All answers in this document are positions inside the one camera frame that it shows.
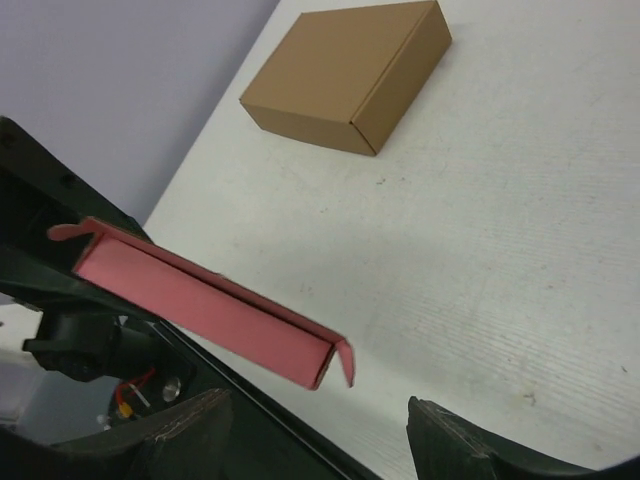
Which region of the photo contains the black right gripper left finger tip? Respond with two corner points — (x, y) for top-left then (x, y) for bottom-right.
(1, 389), (233, 479)

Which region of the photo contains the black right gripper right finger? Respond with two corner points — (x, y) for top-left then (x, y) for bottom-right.
(407, 397), (639, 480)

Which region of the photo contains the pink paper box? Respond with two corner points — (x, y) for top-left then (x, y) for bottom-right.
(48, 217), (355, 390)

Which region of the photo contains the left brown cardboard box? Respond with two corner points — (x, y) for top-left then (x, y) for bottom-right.
(240, 1), (452, 156)

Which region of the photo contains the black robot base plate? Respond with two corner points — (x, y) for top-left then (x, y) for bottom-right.
(1, 118), (372, 479)

